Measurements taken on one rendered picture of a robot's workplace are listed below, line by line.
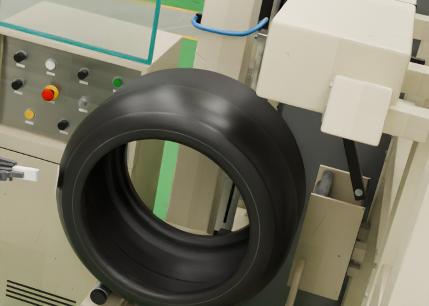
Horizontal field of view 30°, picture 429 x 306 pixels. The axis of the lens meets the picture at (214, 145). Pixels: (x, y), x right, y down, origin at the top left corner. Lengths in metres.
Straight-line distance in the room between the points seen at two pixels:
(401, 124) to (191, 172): 0.96
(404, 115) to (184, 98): 0.57
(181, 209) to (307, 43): 1.02
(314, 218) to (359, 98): 0.87
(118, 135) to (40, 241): 1.22
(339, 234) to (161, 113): 0.65
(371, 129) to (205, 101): 0.56
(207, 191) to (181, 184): 0.08
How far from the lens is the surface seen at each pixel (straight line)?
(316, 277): 2.25
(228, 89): 1.90
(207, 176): 2.25
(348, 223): 2.16
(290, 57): 1.43
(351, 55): 1.41
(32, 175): 2.12
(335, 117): 1.34
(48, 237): 2.97
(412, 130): 1.43
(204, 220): 2.32
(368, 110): 1.33
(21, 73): 2.81
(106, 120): 1.85
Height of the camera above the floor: 2.16
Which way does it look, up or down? 25 degrees down
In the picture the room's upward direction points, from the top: 11 degrees clockwise
